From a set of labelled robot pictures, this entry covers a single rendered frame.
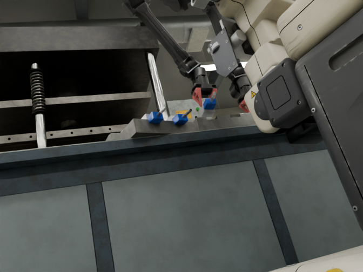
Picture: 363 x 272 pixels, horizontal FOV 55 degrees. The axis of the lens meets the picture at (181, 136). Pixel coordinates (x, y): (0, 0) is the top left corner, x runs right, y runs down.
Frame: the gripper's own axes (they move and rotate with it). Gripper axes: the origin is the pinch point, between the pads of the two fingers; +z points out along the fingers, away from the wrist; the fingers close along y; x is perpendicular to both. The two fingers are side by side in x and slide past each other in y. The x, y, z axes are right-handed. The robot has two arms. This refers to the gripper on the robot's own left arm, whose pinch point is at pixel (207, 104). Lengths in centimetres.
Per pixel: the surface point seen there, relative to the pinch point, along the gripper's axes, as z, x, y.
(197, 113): -54, -78, -27
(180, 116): 13.4, 9.3, 15.9
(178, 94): -432, -503, -163
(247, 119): 7.5, 1.1, -16.6
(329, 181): 36, -1, -47
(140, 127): 19.3, 10.1, 31.3
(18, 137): -30, -76, 87
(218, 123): 9.9, 0.8, -3.0
